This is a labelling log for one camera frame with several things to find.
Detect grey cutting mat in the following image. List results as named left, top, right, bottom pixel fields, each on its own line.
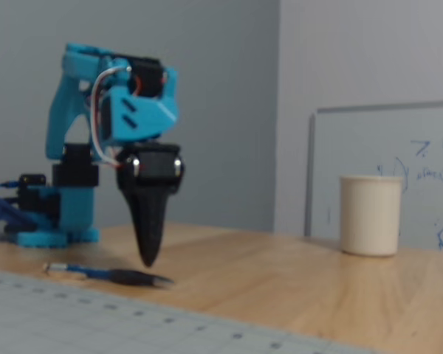
left=0, top=268, right=380, bottom=354

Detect blue table clamp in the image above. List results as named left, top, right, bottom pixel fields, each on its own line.
left=0, top=196, right=36, bottom=234

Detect white servo wire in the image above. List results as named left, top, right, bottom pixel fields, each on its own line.
left=89, top=66, right=131, bottom=167

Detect cream ceramic mug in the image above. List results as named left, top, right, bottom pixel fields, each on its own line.
left=339, top=174, right=404, bottom=257

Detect blue and black pen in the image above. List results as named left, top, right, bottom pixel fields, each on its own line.
left=43, top=262, right=176, bottom=290

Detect whiteboard with blue drawings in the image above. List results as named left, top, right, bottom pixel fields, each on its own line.
left=303, top=100, right=443, bottom=254

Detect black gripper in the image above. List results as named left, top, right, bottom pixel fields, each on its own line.
left=115, top=142, right=187, bottom=269

